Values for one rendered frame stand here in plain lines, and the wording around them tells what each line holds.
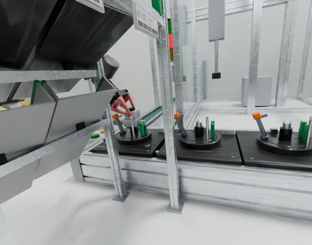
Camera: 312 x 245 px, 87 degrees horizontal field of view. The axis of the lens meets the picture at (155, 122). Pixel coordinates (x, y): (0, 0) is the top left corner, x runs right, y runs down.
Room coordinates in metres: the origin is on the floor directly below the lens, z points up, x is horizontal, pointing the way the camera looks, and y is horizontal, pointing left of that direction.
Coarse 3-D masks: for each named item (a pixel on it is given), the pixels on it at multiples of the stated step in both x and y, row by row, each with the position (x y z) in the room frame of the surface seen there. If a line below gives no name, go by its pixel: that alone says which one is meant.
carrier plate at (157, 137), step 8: (128, 128) 0.76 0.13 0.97; (152, 136) 0.63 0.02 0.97; (160, 136) 0.62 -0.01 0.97; (104, 144) 0.59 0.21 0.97; (120, 144) 0.57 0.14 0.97; (144, 144) 0.55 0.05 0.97; (152, 144) 0.54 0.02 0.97; (160, 144) 0.55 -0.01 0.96; (104, 152) 0.54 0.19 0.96; (120, 152) 0.51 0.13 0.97; (128, 152) 0.50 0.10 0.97; (136, 152) 0.49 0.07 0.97; (144, 152) 0.49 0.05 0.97; (152, 152) 0.48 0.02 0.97
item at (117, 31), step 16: (64, 0) 0.23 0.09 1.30; (112, 0) 0.29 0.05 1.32; (64, 16) 0.24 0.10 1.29; (80, 16) 0.25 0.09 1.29; (96, 16) 0.27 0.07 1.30; (112, 16) 0.29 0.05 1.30; (128, 16) 0.31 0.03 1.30; (48, 32) 0.25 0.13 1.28; (64, 32) 0.26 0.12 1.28; (80, 32) 0.28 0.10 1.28; (96, 32) 0.30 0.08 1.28; (112, 32) 0.32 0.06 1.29; (48, 48) 0.28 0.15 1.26; (64, 48) 0.29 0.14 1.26; (80, 48) 0.32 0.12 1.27; (96, 48) 0.34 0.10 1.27; (32, 64) 0.29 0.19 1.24; (48, 64) 0.31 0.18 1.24; (64, 64) 0.34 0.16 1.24; (80, 64) 0.36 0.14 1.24; (48, 80) 0.36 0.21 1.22; (64, 80) 0.39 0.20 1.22; (16, 96) 0.35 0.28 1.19
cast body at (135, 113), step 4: (128, 108) 0.62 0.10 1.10; (132, 108) 0.61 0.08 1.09; (132, 112) 0.60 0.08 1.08; (136, 112) 0.61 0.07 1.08; (132, 116) 0.60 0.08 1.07; (136, 116) 0.60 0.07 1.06; (124, 120) 0.61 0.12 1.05; (128, 120) 0.61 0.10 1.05; (136, 120) 0.59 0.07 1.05; (140, 120) 0.61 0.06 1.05; (144, 120) 0.61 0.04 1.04; (124, 124) 0.61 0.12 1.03; (128, 124) 0.61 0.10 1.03; (136, 124) 0.60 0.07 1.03; (144, 124) 0.60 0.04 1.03
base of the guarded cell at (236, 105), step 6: (222, 102) 1.71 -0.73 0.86; (228, 102) 1.68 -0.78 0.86; (234, 102) 1.65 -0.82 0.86; (240, 102) 1.62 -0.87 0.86; (270, 102) 1.49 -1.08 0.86; (288, 102) 1.41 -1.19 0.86; (294, 102) 1.39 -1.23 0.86; (300, 102) 1.37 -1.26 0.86; (204, 108) 1.50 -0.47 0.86; (210, 108) 1.48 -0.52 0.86; (216, 108) 1.45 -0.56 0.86; (222, 108) 1.43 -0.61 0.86; (228, 108) 1.41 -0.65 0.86; (234, 108) 1.38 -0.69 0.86; (240, 108) 1.36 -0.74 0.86; (246, 108) 1.34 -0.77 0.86; (258, 108) 1.30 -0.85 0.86; (204, 114) 1.29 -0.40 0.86; (210, 114) 1.27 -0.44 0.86; (216, 114) 1.26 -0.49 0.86; (222, 114) 1.24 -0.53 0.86; (228, 114) 1.22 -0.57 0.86; (234, 114) 1.20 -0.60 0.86; (240, 114) 1.19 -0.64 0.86; (246, 114) 1.17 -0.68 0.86; (270, 114) 1.11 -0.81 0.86; (276, 114) 1.09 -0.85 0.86; (282, 114) 1.08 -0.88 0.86; (288, 114) 1.07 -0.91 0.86; (294, 114) 1.05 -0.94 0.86; (300, 114) 1.04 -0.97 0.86; (306, 114) 1.03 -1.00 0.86
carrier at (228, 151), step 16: (208, 128) 0.47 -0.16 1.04; (224, 128) 0.58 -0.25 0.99; (176, 144) 0.52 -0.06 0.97; (192, 144) 0.47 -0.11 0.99; (208, 144) 0.46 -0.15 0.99; (224, 144) 0.48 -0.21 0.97; (192, 160) 0.42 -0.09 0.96; (208, 160) 0.41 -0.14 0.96; (224, 160) 0.39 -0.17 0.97; (240, 160) 0.38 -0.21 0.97
